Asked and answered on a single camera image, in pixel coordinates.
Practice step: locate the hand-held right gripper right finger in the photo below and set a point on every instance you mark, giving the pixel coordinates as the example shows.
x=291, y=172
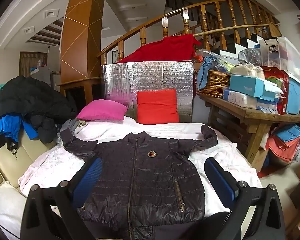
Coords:
x=220, y=180

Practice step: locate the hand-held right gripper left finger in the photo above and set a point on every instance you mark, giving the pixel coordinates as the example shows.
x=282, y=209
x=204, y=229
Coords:
x=90, y=177

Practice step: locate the black quilted jacket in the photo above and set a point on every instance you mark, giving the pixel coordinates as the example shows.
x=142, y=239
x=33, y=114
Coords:
x=145, y=175

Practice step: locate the blue jacket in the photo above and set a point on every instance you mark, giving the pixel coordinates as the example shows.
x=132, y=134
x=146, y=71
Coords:
x=12, y=127

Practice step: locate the white fleece blanket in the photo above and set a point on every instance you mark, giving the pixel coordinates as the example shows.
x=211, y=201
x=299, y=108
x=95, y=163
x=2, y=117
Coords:
x=52, y=160

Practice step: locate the cream sofa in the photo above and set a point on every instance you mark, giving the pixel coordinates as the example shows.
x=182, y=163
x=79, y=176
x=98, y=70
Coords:
x=35, y=152

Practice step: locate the grey garment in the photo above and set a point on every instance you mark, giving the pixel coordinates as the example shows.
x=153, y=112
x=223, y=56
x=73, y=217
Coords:
x=70, y=125

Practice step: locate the black puffer coat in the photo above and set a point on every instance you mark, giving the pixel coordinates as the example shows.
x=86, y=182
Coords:
x=32, y=100

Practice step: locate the pink pillow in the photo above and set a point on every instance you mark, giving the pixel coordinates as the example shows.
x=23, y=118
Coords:
x=102, y=110

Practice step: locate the stack of red bags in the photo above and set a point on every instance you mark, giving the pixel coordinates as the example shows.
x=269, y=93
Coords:
x=282, y=145

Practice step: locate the white tissue pack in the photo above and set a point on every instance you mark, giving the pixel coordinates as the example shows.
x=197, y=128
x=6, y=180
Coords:
x=240, y=100

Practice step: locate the wicker basket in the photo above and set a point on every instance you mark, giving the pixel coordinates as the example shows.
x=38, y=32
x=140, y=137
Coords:
x=215, y=85

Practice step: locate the red pillow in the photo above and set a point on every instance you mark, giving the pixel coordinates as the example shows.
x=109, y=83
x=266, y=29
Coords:
x=157, y=107

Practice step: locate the light blue cardboard box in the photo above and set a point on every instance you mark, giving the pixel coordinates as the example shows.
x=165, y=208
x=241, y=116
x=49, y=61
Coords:
x=250, y=85

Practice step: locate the blue cloth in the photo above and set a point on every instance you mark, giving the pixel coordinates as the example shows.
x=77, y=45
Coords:
x=205, y=72

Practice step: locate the blue storage bin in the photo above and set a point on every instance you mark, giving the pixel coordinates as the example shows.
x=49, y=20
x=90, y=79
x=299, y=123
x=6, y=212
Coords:
x=295, y=97

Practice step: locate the beige plastic bag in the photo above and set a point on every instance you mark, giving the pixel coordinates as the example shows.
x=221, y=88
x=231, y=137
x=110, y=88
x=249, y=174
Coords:
x=247, y=71

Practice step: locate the red gift box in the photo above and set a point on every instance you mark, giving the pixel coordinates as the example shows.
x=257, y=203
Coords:
x=281, y=80

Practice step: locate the silver foil insulation panel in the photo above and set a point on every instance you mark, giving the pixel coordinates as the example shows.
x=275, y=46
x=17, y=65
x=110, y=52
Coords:
x=152, y=76

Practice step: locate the square recessed ceiling light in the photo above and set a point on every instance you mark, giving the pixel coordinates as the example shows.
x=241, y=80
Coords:
x=51, y=12
x=29, y=30

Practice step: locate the clear plastic storage box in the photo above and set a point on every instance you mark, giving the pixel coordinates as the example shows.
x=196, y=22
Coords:
x=285, y=55

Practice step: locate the red cloth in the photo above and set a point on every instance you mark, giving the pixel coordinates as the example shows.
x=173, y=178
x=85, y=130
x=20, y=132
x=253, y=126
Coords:
x=165, y=50

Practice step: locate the wooden column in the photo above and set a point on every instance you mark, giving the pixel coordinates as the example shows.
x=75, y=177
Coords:
x=80, y=30

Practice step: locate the wooden stair railing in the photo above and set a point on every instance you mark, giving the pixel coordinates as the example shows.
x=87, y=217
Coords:
x=203, y=17

